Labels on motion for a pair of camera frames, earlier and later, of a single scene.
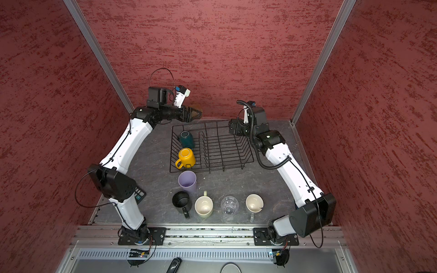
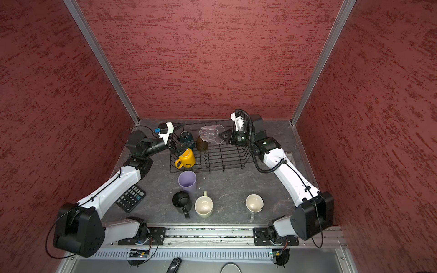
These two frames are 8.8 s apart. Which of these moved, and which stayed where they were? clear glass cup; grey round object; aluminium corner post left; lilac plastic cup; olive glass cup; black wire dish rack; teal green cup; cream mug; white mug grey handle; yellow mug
Moved: clear glass cup; olive glass cup
Stayed: aluminium corner post left; lilac plastic cup; cream mug; white mug grey handle; black wire dish rack; grey round object; teal green cup; yellow mug
